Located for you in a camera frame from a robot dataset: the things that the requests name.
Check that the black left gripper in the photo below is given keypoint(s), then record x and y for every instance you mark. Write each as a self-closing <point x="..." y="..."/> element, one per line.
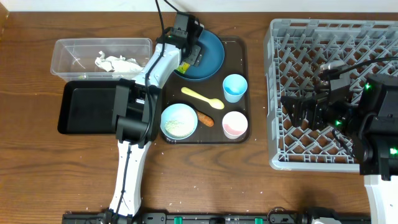
<point x="197" y="58"/>

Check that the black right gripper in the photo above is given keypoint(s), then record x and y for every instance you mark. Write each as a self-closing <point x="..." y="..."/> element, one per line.
<point x="301" y="104"/>

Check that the yellow snack wrapper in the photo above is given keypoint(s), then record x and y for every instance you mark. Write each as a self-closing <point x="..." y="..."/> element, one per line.
<point x="183" y="67"/>

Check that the light blue cup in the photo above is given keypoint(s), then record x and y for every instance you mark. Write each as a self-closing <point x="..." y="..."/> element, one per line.
<point x="234" y="87"/>

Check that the pink cup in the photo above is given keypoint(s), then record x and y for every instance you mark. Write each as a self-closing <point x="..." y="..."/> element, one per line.
<point x="234" y="124"/>

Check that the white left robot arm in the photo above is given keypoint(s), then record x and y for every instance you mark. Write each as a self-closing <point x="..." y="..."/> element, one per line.
<point x="136" y="114"/>

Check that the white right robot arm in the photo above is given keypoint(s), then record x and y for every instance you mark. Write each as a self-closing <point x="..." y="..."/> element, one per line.
<point x="372" y="127"/>

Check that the grey dishwasher rack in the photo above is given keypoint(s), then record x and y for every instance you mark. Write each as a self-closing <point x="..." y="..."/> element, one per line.
<point x="294" y="50"/>

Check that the dark blue plate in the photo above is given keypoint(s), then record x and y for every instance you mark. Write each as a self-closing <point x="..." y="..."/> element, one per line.
<point x="212" y="60"/>

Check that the cream plastic spoon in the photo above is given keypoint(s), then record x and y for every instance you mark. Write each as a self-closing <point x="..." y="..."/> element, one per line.
<point x="214" y="102"/>

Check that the dark brown serving tray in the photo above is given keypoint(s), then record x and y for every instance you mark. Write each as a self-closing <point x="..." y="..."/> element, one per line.
<point x="234" y="62"/>

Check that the orange carrot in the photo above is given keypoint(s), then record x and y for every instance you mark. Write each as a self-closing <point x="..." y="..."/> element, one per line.
<point x="206" y="120"/>

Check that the light blue bowl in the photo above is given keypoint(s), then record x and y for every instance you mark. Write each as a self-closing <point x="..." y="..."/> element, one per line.
<point x="178" y="121"/>

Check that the crumpled white paper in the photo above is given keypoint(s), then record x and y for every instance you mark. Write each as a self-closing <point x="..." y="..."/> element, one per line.
<point x="119" y="65"/>

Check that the clear plastic bin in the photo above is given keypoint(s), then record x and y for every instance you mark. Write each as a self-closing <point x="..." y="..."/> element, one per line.
<point x="74" y="59"/>

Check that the black square bin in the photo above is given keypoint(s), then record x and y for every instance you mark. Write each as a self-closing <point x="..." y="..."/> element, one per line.
<point x="87" y="107"/>

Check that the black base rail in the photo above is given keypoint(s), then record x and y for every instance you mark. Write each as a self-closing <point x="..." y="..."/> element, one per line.
<point x="274" y="216"/>

